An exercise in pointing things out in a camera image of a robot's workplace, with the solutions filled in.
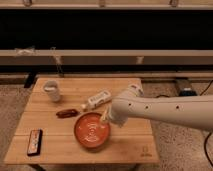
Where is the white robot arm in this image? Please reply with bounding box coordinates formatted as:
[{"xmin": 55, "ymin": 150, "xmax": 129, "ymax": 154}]
[{"xmin": 101, "ymin": 84, "xmax": 213, "ymax": 132}]

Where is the brown snack bar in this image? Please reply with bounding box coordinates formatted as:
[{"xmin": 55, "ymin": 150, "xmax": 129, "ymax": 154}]
[{"xmin": 56, "ymin": 109, "xmax": 79, "ymax": 118}]

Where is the white plastic bottle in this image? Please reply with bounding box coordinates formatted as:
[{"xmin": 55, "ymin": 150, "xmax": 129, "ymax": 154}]
[{"xmin": 81, "ymin": 90, "xmax": 112, "ymax": 111}]

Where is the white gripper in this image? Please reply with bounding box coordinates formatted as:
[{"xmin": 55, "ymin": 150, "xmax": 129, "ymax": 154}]
[{"xmin": 100, "ymin": 105, "xmax": 128, "ymax": 127}]

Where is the black power adapter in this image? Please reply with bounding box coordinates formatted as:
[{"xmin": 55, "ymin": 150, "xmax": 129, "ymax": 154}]
[{"xmin": 179, "ymin": 88, "xmax": 197, "ymax": 96}]

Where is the orange ceramic bowl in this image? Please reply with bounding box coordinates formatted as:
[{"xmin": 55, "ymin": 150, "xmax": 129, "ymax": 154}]
[{"xmin": 74, "ymin": 112, "xmax": 111, "ymax": 149}]

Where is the wooden folding table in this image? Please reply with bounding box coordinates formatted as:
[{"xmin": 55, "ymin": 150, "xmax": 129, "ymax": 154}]
[{"xmin": 4, "ymin": 78, "xmax": 159, "ymax": 164}]

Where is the black cable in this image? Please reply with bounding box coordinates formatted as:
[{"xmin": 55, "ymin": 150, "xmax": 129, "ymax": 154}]
[{"xmin": 199, "ymin": 79, "xmax": 213, "ymax": 168}]

